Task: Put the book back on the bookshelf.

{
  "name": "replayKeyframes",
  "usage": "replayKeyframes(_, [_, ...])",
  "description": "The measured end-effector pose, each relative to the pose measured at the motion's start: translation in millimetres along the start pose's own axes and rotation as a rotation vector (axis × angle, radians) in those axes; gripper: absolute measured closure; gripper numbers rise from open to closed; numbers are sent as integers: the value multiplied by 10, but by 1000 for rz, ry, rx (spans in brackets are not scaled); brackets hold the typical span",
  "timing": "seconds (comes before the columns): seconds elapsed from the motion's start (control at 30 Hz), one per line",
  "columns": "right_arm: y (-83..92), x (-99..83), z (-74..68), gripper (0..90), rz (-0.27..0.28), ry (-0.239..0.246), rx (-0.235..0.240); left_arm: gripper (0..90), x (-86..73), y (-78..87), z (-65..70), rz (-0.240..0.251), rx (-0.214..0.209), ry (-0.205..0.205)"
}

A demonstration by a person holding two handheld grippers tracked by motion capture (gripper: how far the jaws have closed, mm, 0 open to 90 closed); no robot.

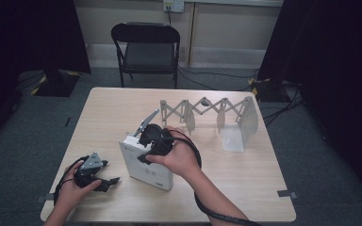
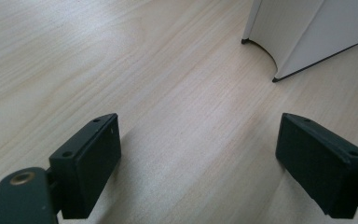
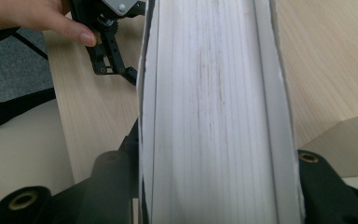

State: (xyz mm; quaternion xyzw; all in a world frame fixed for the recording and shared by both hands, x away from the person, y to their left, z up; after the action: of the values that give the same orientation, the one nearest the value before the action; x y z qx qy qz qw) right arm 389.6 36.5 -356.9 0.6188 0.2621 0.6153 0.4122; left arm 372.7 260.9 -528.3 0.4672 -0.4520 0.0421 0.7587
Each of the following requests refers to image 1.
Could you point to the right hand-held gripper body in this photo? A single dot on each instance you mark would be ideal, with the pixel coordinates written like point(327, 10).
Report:
point(157, 138)

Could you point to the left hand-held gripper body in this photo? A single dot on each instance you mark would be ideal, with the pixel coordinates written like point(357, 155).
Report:
point(91, 164)

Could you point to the white book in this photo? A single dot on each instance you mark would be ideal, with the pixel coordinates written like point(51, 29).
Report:
point(147, 174)

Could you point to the white expandable metal book rack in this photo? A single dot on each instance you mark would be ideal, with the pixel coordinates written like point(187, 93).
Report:
point(232, 142)

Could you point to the person's right hand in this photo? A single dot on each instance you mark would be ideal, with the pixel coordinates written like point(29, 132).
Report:
point(182, 157)

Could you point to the person's left hand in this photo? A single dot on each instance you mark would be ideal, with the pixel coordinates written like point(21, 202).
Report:
point(70, 194)

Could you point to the grey tape strip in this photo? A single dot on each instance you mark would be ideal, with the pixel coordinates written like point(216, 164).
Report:
point(287, 194)
point(44, 198)

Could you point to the small dark round object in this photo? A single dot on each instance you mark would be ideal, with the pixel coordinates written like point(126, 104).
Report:
point(205, 102)

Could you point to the black folding chair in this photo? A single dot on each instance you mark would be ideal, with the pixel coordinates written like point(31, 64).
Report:
point(149, 56)

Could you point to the black stand base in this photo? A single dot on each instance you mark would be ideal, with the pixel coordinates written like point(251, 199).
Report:
point(267, 89)
point(58, 83)

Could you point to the black curtain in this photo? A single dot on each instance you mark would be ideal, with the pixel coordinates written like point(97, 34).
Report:
point(28, 37)
point(336, 62)

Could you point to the white wall socket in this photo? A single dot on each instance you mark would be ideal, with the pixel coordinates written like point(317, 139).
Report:
point(173, 4)

